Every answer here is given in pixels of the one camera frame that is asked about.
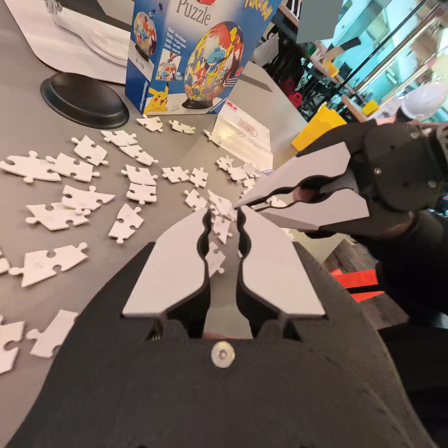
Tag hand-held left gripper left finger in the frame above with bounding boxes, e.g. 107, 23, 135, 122
122, 207, 212, 319

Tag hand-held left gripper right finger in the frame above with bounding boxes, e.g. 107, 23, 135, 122
236, 205, 327, 321

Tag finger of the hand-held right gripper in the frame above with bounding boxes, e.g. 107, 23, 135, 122
234, 141, 353, 209
260, 188, 371, 232

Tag assembled white puzzle section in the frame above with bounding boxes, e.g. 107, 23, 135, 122
206, 189, 296, 278

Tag person's right forearm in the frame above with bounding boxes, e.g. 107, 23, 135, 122
350, 210, 448, 328

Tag scattered loose white puzzle pieces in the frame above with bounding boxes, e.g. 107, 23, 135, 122
0, 114, 280, 375

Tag blue cardboard puzzle box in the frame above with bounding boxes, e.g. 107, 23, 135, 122
125, 0, 282, 116

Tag black round ball stand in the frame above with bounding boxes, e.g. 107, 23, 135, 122
39, 72, 130, 130

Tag yellow plastic bin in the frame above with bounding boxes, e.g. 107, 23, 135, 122
291, 103, 347, 153

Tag white hard hat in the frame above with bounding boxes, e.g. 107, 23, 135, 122
400, 82, 448, 122

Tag folded instruction leaflet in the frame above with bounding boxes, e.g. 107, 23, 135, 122
213, 101, 274, 173

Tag red plastic object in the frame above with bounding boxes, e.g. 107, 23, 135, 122
331, 268, 385, 304

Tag cluttered background shelving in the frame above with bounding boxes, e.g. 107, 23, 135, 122
271, 0, 448, 123

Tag white plastic packaging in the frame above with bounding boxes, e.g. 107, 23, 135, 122
3, 0, 135, 84

